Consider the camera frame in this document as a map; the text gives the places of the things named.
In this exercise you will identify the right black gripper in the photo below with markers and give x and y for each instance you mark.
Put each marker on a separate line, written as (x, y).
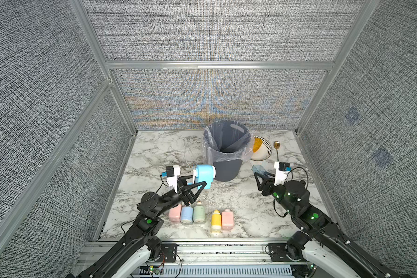
(269, 183)

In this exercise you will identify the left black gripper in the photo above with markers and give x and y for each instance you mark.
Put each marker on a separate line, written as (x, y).
(183, 194)

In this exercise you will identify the clear blue shavings tray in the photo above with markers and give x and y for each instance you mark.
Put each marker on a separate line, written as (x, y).
(259, 169)

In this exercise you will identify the bright blue pencil sharpener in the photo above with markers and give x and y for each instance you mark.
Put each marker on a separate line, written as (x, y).
(204, 172)

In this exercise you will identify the pink pencil sharpener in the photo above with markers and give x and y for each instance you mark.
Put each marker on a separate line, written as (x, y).
(175, 213)
(227, 220)

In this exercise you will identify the dark grey trash bin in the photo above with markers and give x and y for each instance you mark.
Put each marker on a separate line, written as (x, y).
(226, 171)

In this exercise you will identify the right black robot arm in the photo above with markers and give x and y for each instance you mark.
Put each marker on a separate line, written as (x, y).
(319, 239)

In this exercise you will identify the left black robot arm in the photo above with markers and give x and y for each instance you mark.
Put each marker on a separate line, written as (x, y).
(139, 243)

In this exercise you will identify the light blue pencil sharpener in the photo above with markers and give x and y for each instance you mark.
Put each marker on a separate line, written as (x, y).
(186, 214)

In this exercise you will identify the green pencil sharpener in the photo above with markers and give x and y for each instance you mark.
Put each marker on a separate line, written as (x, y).
(199, 213)

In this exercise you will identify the yellow pencil sharpener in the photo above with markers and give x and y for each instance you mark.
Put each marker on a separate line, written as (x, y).
(216, 222)

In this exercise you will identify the yellow white patterned bowl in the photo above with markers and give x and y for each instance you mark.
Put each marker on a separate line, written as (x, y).
(262, 149)

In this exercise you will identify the gold blue spoon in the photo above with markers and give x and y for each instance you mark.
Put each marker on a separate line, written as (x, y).
(276, 145)

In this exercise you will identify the clear plastic bin liner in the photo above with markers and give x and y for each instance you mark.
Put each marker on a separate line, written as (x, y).
(227, 140)

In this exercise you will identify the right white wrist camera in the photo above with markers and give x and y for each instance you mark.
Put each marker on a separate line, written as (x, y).
(282, 170)

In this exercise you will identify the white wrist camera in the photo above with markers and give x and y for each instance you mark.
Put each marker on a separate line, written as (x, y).
(282, 170)
(170, 176)

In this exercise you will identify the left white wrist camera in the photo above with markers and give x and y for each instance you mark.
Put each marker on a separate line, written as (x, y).
(170, 176)

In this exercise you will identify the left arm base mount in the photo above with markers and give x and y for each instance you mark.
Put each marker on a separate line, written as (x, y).
(167, 253)

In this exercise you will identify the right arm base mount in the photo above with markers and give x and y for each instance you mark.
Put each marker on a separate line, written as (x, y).
(278, 253)

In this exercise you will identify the aluminium front rail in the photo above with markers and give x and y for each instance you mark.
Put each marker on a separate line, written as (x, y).
(230, 251)

